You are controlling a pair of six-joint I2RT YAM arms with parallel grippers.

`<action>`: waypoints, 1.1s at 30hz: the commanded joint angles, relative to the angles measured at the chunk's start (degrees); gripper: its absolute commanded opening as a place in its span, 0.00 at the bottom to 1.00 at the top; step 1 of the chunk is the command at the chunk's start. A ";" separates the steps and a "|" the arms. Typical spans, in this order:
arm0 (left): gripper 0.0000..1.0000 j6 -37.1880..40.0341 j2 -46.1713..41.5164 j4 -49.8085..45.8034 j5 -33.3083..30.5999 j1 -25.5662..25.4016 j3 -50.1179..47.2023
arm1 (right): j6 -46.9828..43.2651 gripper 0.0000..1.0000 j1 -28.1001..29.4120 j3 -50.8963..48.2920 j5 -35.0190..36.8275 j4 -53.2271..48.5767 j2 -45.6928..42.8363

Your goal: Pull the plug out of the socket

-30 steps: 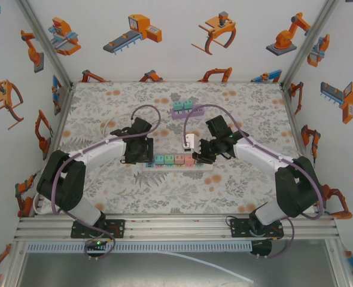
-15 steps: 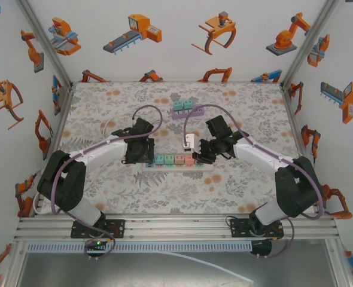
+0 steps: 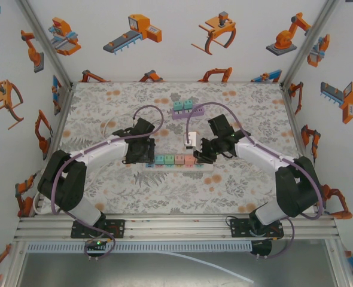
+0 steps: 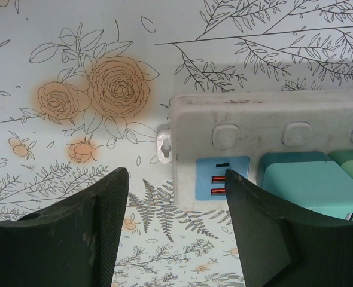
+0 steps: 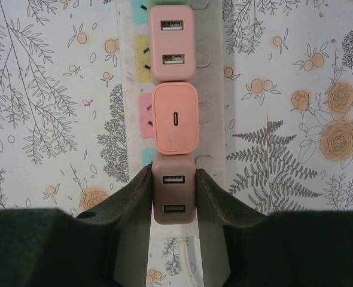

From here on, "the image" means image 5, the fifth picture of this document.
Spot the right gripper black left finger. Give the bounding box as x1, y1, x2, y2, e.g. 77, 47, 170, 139
74, 166, 153, 287

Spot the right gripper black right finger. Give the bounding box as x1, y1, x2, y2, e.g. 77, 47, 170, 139
196, 168, 272, 287

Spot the mauve dual-USB charger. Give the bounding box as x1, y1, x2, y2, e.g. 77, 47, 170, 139
151, 154, 197, 225

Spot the salmon USB-C charger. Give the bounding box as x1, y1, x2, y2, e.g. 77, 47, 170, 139
151, 83, 200, 155

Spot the pink dual-USB charger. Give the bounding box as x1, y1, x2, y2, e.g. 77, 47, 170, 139
148, 5, 197, 82

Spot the white multicolour-socket power strip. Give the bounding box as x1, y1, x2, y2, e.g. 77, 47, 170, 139
118, 0, 236, 240

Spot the white power strip cable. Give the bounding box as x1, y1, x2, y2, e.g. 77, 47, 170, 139
176, 235, 197, 287

